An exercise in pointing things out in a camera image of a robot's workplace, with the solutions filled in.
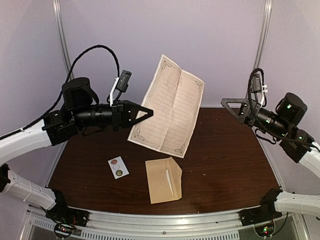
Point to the circuit board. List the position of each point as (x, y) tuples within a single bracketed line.
[(264, 230), (63, 231)]

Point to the brown paper envelope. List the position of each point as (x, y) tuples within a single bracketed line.
[(159, 191)]

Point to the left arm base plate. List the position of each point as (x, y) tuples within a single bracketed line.
[(70, 216)]

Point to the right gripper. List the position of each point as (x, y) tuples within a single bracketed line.
[(242, 116)]

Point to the right circuit board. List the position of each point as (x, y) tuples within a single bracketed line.
[(264, 230)]

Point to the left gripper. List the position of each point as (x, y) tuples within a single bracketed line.
[(121, 114)]

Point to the left circuit board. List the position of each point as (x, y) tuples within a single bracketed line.
[(63, 231)]

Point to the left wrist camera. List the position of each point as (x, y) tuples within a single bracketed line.
[(120, 85)]

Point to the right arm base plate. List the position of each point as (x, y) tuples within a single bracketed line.
[(256, 215)]

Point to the left aluminium frame post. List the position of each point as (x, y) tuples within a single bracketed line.
[(61, 34)]

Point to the front aluminium rail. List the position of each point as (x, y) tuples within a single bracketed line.
[(224, 225)]

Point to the letter sheet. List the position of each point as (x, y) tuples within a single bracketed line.
[(175, 96), (169, 181)]

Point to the right aluminium frame post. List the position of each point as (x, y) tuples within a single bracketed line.
[(264, 31)]

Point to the aluminium frame post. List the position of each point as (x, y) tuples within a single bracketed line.
[(61, 34), (264, 31)]

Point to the white sticker sheet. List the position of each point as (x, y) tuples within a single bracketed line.
[(118, 167)]

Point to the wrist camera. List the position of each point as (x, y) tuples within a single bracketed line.
[(120, 85), (259, 90)]

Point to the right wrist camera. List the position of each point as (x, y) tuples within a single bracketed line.
[(259, 90)]

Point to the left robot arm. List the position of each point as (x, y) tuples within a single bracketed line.
[(81, 109)]

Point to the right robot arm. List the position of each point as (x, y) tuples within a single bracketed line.
[(298, 145)]

